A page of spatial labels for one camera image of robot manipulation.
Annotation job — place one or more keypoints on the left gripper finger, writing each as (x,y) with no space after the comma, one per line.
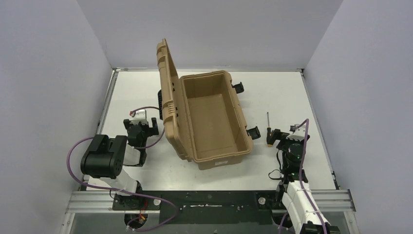
(127,123)
(154,131)

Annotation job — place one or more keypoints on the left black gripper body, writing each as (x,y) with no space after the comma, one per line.
(140,126)

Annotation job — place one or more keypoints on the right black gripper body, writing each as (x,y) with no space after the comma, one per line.
(286,144)

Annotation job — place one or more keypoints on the yellow black handled screwdriver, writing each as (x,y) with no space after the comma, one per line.
(268,131)

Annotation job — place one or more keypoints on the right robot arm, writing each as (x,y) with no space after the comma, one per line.
(294,191)

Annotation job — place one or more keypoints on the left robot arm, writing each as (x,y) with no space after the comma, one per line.
(105,158)

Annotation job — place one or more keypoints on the tan plastic toolbox bin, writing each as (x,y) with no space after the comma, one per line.
(202,116)

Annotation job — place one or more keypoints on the black near toolbox latch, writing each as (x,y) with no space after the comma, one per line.
(254,133)

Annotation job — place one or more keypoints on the black toolbox latch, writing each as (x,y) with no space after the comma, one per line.
(239,88)
(254,133)

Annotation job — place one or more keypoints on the black far toolbox latch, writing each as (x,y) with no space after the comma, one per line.
(239,88)

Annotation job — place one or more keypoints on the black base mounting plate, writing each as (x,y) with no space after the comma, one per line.
(214,207)

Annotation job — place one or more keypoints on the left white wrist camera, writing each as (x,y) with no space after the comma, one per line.
(139,116)

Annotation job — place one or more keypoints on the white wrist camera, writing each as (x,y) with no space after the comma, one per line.
(297,133)
(139,116)

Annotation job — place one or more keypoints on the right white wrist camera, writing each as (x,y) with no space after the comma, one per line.
(297,133)

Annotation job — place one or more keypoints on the aluminium front frame rail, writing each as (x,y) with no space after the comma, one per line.
(90,212)

